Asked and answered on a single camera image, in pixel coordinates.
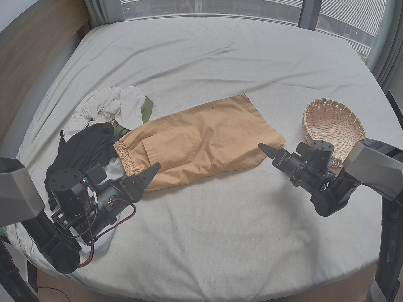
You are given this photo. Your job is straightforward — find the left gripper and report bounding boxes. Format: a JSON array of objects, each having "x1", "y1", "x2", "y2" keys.
[{"x1": 94, "y1": 176, "x2": 145, "y2": 225}]

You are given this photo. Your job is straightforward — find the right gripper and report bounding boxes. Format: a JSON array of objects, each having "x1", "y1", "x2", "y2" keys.
[{"x1": 271, "y1": 148, "x2": 310, "y2": 182}]

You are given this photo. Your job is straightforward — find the tan shorts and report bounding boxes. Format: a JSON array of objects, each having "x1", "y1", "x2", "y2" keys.
[{"x1": 113, "y1": 93, "x2": 286, "y2": 193}]

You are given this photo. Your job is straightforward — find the black garment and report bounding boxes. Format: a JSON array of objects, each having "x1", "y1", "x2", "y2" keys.
[{"x1": 44, "y1": 123, "x2": 115, "y2": 200}]

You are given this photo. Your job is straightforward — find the round woven basket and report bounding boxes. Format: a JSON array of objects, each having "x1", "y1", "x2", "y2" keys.
[{"x1": 302, "y1": 98, "x2": 367, "y2": 168}]

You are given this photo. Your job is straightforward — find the green garment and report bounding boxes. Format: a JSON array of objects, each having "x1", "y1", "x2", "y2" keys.
[{"x1": 112, "y1": 96, "x2": 154, "y2": 138}]

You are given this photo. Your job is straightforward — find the white garment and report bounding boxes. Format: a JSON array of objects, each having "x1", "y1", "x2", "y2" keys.
[{"x1": 72, "y1": 86, "x2": 147, "y2": 131}]

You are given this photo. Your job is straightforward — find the bed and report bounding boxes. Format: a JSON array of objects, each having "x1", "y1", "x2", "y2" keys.
[{"x1": 0, "y1": 0, "x2": 392, "y2": 302}]

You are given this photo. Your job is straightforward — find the grey-green curtain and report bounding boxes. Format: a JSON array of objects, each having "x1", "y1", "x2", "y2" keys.
[
  {"x1": 365, "y1": 0, "x2": 403, "y2": 90},
  {"x1": 77, "y1": 0, "x2": 126, "y2": 29}
]

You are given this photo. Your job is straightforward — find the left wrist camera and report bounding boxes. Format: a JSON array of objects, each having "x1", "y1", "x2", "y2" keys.
[{"x1": 84, "y1": 165, "x2": 107, "y2": 184}]

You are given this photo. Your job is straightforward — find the black cable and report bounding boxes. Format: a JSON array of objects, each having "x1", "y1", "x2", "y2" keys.
[{"x1": 37, "y1": 286, "x2": 69, "y2": 295}]

